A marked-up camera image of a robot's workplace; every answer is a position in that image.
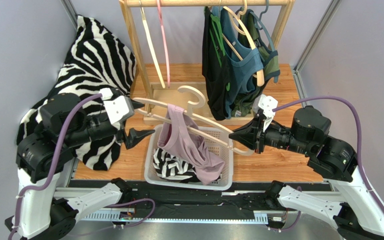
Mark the mauve tank top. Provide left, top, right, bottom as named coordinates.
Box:
left=157, top=104, right=225, bottom=185

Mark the striped tank top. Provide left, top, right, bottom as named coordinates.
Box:
left=152, top=148, right=200, bottom=184

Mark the black top green trim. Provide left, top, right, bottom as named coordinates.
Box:
left=202, top=6, right=232, bottom=121

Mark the pink hanger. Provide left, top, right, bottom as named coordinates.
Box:
left=156, top=0, right=171, bottom=88

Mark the cream hanger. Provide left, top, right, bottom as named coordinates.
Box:
left=139, top=0, right=166, bottom=89

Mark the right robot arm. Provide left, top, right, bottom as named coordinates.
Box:
left=229, top=106, right=384, bottom=240

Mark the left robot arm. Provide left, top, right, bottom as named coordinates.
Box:
left=5, top=88, right=153, bottom=240

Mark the wooden hanger with blue top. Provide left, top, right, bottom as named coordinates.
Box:
left=220, top=0, right=264, bottom=88

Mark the olive green tank top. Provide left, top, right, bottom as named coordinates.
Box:
left=231, top=8, right=281, bottom=117

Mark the blue tank top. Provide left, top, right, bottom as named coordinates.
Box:
left=211, top=6, right=264, bottom=119

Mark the teal hanger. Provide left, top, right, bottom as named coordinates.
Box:
left=250, top=0, right=278, bottom=54

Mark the green hanger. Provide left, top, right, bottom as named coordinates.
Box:
left=208, top=13, right=231, bottom=92

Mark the wooden clothes rack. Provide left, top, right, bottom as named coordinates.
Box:
left=119, top=0, right=299, bottom=126

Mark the white plastic basket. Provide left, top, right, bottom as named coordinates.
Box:
left=143, top=124, right=234, bottom=191

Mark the zebra print blanket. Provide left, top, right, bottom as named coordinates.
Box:
left=15, top=15, right=137, bottom=171

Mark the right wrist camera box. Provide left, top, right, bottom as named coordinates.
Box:
left=252, top=93, right=278, bottom=132

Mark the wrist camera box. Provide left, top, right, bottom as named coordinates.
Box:
left=99, top=88, right=135, bottom=125
left=252, top=93, right=278, bottom=132

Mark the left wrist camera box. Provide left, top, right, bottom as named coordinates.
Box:
left=99, top=88, right=135, bottom=125

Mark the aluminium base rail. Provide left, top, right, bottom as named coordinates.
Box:
left=46, top=178, right=361, bottom=240

